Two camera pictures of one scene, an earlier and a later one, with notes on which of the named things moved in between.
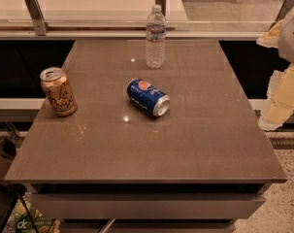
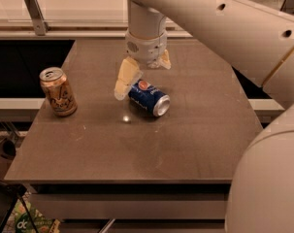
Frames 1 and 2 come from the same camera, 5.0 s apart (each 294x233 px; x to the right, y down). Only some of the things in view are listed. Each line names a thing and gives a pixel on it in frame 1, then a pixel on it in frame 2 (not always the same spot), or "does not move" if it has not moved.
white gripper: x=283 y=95 -> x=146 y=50
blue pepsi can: x=147 y=98 does not move
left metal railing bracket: x=34 y=9 does not move
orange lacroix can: x=58 y=91 does not move
